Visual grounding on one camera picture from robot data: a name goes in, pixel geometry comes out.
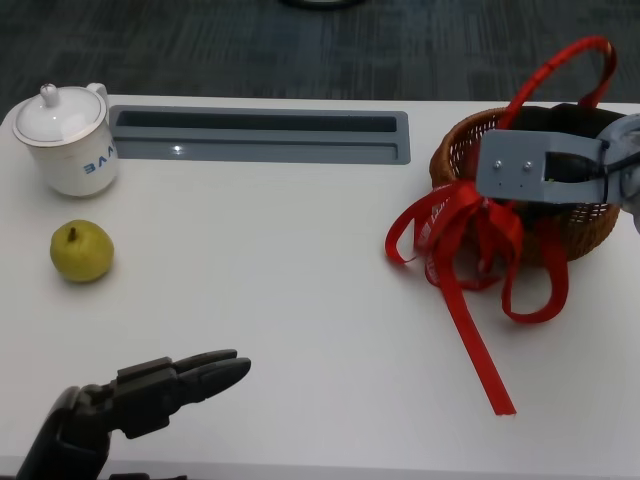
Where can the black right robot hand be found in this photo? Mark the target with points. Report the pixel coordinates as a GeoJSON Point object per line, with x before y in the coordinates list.
{"type": "Point", "coordinates": [565, 120]}

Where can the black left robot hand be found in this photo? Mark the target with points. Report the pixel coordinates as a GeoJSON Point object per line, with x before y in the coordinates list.
{"type": "Point", "coordinates": [100, 415]}

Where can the gray right robot arm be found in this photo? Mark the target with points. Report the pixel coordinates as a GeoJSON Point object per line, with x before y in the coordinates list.
{"type": "Point", "coordinates": [627, 150]}

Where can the green pear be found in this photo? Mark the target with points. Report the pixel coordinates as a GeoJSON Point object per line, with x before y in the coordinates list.
{"type": "Point", "coordinates": [80, 252]}

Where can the white ceramic mug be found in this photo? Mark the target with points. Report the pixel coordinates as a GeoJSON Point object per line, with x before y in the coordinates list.
{"type": "Point", "coordinates": [80, 165]}

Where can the round black white base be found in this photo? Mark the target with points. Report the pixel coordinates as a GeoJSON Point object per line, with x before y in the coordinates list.
{"type": "Point", "coordinates": [320, 2]}

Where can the white mug lid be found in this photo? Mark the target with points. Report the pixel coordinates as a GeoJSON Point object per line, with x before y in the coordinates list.
{"type": "Point", "coordinates": [55, 117]}

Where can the gray table slot tray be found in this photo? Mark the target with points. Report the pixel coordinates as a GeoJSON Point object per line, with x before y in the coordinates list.
{"type": "Point", "coordinates": [250, 145]}

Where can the gray right wrist camera mount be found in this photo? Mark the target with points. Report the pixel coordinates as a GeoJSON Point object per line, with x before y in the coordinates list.
{"type": "Point", "coordinates": [515, 165]}

